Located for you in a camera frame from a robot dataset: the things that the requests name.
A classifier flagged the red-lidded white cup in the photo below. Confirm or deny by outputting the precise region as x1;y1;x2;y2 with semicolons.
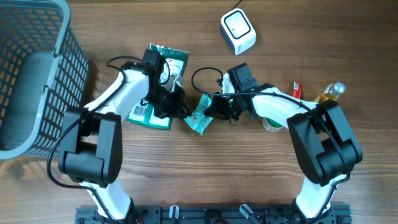
262;117;283;133

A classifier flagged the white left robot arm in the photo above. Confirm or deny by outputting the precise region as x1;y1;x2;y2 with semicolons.
54;49;192;223

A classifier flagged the grey plastic mesh basket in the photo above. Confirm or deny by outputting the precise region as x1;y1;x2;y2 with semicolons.
1;0;90;160

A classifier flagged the yellow liquid Vim bottle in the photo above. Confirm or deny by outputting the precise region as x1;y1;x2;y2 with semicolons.
314;82;346;103

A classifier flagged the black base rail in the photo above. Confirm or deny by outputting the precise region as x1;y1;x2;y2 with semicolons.
75;204;353;224

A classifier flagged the light teal wipes packet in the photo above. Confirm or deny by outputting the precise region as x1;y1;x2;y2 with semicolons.
184;94;213;136

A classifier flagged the white barcode scanner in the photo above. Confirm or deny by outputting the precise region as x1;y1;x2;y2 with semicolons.
220;8;257;55

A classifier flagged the green 3M glove package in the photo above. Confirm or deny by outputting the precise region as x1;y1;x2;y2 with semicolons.
127;44;188;129

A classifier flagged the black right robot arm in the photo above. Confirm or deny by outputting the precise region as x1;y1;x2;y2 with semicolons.
205;63;363;223

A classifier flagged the red stick sachet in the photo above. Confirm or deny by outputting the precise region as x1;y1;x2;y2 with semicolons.
292;81;303;100

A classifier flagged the black right camera cable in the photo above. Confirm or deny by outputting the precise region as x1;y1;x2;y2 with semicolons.
190;67;352;224

